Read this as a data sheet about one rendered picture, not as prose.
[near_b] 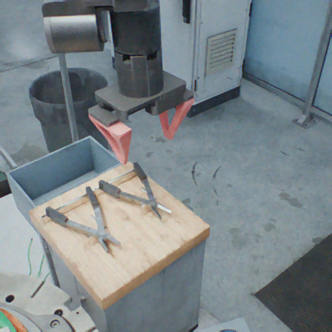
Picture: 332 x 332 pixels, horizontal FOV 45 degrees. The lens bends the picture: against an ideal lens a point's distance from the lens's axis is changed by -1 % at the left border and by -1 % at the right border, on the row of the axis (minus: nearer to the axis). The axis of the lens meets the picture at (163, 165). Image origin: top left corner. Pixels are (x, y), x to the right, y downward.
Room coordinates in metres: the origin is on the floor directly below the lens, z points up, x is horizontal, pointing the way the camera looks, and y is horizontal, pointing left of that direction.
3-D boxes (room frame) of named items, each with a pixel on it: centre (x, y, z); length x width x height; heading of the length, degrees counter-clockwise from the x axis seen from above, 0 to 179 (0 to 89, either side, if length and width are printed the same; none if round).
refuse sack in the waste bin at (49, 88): (1.78, 0.46, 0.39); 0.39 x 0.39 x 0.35
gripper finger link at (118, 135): (0.44, 0.05, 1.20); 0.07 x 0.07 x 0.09; 40
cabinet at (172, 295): (0.41, 0.07, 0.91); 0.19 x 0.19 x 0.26; 40
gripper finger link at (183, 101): (0.48, 0.01, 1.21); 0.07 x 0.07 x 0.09; 40
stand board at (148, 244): (0.42, 0.07, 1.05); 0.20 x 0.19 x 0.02; 40
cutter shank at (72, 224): (0.37, 0.11, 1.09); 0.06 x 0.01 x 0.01; 65
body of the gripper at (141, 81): (0.46, 0.03, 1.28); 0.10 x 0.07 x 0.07; 130
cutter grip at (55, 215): (0.40, 0.15, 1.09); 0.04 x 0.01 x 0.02; 55
